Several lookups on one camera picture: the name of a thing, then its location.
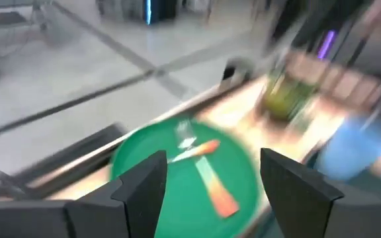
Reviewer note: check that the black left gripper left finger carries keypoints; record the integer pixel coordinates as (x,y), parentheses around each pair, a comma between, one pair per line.
(137,198)

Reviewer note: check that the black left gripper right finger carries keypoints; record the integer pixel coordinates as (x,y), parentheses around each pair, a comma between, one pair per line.
(293,195)

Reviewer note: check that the green round plate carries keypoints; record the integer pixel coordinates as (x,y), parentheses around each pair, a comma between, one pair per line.
(184,205)

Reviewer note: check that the blue plastic cup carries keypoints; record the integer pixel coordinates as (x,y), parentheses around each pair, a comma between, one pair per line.
(352,148)

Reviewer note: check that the yellow-green cup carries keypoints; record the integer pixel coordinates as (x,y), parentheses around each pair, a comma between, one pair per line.
(284,97)

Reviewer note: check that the black computer tower blue light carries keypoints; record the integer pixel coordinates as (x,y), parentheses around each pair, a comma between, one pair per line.
(159,10)

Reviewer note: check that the black table frame rail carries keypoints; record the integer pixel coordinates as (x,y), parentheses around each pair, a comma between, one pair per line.
(68,155)

